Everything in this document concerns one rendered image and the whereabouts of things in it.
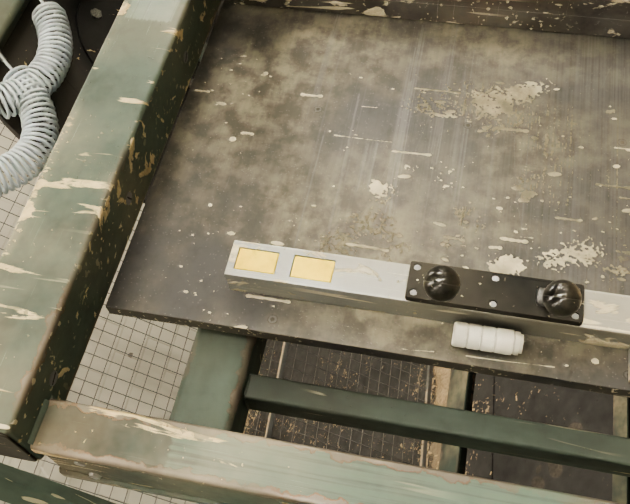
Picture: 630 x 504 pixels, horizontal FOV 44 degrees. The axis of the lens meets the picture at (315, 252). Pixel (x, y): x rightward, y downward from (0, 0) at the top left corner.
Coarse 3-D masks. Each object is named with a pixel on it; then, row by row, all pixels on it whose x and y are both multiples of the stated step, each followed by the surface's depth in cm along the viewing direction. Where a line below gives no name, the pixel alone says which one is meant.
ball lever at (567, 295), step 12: (540, 288) 88; (552, 288) 77; (564, 288) 76; (576, 288) 77; (540, 300) 87; (552, 300) 77; (564, 300) 76; (576, 300) 76; (552, 312) 77; (564, 312) 77
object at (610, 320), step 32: (288, 256) 95; (320, 256) 95; (256, 288) 96; (288, 288) 94; (320, 288) 92; (352, 288) 92; (384, 288) 92; (448, 320) 92; (480, 320) 91; (512, 320) 89; (608, 320) 87
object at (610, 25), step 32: (256, 0) 123; (288, 0) 122; (320, 0) 121; (352, 0) 119; (384, 0) 118; (416, 0) 117; (448, 0) 116; (480, 0) 114; (512, 0) 113; (544, 0) 112; (576, 0) 111; (608, 0) 110; (576, 32) 116; (608, 32) 115
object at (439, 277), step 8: (432, 272) 79; (440, 272) 79; (448, 272) 79; (456, 272) 80; (424, 280) 80; (432, 280) 79; (440, 280) 78; (448, 280) 78; (456, 280) 79; (424, 288) 80; (432, 288) 79; (440, 288) 78; (448, 288) 78; (456, 288) 79; (432, 296) 79; (440, 296) 79; (448, 296) 79
